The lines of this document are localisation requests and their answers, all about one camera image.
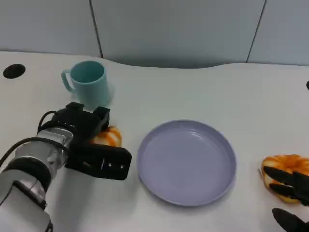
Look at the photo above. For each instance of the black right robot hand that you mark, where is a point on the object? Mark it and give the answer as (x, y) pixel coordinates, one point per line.
(287, 178)

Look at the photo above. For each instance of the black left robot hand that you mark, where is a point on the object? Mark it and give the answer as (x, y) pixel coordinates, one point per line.
(101, 160)

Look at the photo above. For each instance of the orange and white bread roll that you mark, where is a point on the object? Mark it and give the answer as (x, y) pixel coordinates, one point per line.
(275, 162)
(112, 137)

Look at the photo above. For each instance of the pale green mug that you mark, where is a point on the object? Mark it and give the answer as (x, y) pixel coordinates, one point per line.
(93, 91)

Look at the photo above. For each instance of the lilac plate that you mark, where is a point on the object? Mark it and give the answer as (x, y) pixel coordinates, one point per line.
(186, 164)

